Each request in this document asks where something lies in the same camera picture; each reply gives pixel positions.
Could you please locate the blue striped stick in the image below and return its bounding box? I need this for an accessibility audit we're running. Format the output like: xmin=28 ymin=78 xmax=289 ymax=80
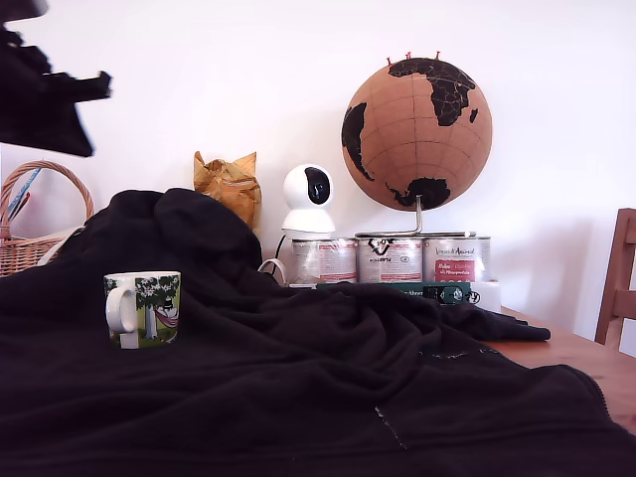
xmin=3 ymin=168 xmax=42 ymax=221

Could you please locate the crumpled yellow paper bag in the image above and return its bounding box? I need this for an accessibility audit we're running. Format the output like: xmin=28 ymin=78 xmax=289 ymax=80
xmin=193 ymin=150 xmax=263 ymax=232

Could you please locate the silver can with red label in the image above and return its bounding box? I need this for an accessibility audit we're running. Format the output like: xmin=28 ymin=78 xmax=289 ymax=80
xmin=289 ymin=238 xmax=359 ymax=286

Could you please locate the cork globe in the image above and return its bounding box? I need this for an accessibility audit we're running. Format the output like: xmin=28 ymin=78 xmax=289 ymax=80
xmin=341 ymin=56 xmax=494 ymax=213

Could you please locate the black fleece blanket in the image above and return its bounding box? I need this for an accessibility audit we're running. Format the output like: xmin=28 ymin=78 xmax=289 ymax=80
xmin=0 ymin=187 xmax=636 ymax=477

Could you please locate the dark green book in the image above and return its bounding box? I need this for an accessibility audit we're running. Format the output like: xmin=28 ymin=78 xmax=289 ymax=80
xmin=315 ymin=281 xmax=472 ymax=306

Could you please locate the silver can with black logo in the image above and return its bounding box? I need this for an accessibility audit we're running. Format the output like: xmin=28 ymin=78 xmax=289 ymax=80
xmin=356 ymin=237 xmax=425 ymax=285

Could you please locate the metal globe stand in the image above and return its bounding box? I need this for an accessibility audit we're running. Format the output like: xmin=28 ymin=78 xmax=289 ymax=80
xmin=354 ymin=195 xmax=478 ymax=239

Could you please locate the silver can with script label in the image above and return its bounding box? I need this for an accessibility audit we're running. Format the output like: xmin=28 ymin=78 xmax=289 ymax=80
xmin=421 ymin=236 xmax=493 ymax=284

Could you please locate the white box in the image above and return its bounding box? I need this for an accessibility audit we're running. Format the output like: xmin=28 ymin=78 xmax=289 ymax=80
xmin=466 ymin=279 xmax=502 ymax=315

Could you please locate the wooden chair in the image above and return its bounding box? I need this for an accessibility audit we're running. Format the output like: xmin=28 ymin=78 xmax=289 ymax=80
xmin=593 ymin=208 xmax=636 ymax=349

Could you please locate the wicker basket with handle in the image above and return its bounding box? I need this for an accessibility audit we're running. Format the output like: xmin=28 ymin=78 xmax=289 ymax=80
xmin=0 ymin=159 xmax=95 ymax=279

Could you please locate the green illustrated white-handled mug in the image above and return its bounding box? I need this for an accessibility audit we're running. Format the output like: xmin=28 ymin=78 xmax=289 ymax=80
xmin=102 ymin=270 xmax=182 ymax=351

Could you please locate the white dome security camera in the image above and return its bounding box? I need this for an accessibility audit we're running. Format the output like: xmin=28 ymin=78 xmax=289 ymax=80
xmin=280 ymin=163 xmax=338 ymax=236

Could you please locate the white looped cable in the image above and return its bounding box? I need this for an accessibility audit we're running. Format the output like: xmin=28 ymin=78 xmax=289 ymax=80
xmin=256 ymin=257 xmax=288 ymax=288

